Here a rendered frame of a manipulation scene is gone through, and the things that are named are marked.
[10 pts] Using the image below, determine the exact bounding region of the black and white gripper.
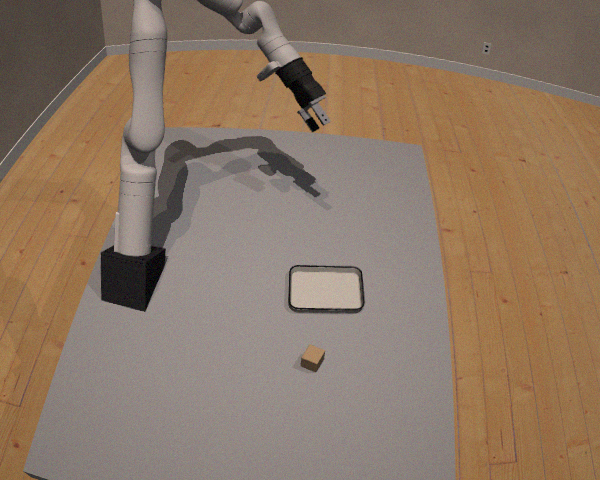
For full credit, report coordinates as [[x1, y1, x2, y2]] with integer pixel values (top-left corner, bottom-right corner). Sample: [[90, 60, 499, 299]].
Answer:
[[257, 44, 331, 133]]

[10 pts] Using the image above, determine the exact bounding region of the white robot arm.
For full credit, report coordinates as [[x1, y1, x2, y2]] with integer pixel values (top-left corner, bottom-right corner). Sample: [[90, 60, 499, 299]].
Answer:
[[114, 0, 290, 256]]

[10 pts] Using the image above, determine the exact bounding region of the brown cube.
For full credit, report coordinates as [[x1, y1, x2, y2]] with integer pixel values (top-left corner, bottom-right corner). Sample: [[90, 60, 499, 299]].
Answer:
[[301, 344, 325, 372]]

